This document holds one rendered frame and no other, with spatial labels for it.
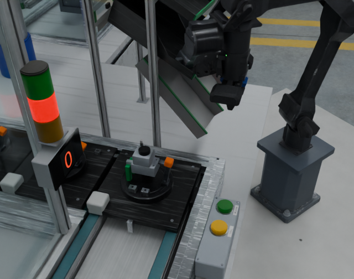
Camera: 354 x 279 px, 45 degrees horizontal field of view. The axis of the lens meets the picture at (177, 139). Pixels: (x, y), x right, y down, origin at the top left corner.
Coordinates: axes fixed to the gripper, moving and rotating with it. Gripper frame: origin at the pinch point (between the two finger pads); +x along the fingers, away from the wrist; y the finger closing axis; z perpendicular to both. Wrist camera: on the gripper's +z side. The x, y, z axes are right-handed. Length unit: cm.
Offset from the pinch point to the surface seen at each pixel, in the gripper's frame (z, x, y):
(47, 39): 101, 37, -80
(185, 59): 15.5, 2.1, -17.3
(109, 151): 34.9, 28.5, -4.7
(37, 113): 31.3, -7.7, 26.6
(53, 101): 29.0, -9.2, 24.2
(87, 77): 69, 39, -57
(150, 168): 17.6, 20.1, 7.2
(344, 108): -53, 125, -194
